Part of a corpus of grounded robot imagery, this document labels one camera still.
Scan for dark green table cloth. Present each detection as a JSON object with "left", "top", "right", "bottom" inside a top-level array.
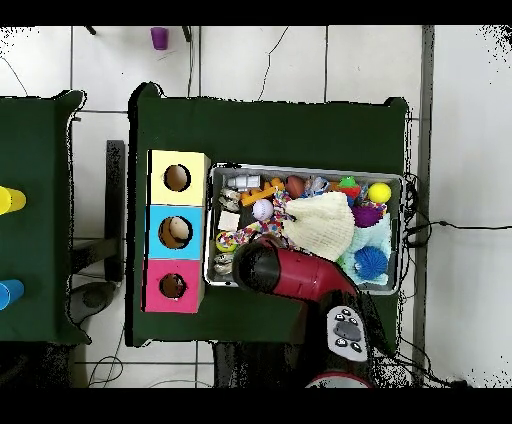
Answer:
[
  {"left": 127, "top": 81, "right": 409, "bottom": 347},
  {"left": 0, "top": 89, "right": 91, "bottom": 346}
]

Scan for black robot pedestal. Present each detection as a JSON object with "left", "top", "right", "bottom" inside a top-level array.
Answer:
[{"left": 211, "top": 341, "right": 377, "bottom": 388}]

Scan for black cable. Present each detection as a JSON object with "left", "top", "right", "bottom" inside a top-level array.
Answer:
[{"left": 403, "top": 218, "right": 512, "bottom": 246}]

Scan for yellow smooth ball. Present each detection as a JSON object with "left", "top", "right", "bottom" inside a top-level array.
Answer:
[{"left": 366, "top": 181, "right": 393, "bottom": 204}]

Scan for cream knitted cloth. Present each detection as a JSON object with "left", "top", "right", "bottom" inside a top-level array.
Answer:
[{"left": 281, "top": 190, "right": 356, "bottom": 263}]

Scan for yellow plastic cup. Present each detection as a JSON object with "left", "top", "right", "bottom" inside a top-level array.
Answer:
[{"left": 0, "top": 185, "right": 28, "bottom": 216}]

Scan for white baseball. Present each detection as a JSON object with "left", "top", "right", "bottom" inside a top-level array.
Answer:
[{"left": 251, "top": 198, "right": 276, "bottom": 222}]

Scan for blue puffer ball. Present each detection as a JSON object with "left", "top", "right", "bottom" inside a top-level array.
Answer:
[{"left": 353, "top": 245, "right": 390, "bottom": 280}]

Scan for blue plastic cup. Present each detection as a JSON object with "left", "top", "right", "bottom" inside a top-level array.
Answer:
[{"left": 0, "top": 278, "right": 25, "bottom": 311}]

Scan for purple plastic cup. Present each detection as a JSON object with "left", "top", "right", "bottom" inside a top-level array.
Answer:
[{"left": 150, "top": 26, "right": 170, "bottom": 51}]

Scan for shallow mesh bin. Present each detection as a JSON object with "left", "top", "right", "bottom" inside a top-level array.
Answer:
[{"left": 203, "top": 161, "right": 405, "bottom": 296}]

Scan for purple spiky ball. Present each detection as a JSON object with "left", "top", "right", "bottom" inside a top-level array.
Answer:
[{"left": 351, "top": 204, "right": 384, "bottom": 229}]

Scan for wooden box with three holes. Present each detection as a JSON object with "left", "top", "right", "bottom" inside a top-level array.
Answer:
[{"left": 141, "top": 149, "right": 212, "bottom": 314}]

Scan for mint knitted cloth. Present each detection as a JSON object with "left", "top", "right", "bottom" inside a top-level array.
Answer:
[{"left": 337, "top": 211, "right": 393, "bottom": 286}]

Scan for plain wooden cube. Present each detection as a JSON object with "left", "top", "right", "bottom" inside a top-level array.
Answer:
[{"left": 217, "top": 210, "right": 241, "bottom": 233}]

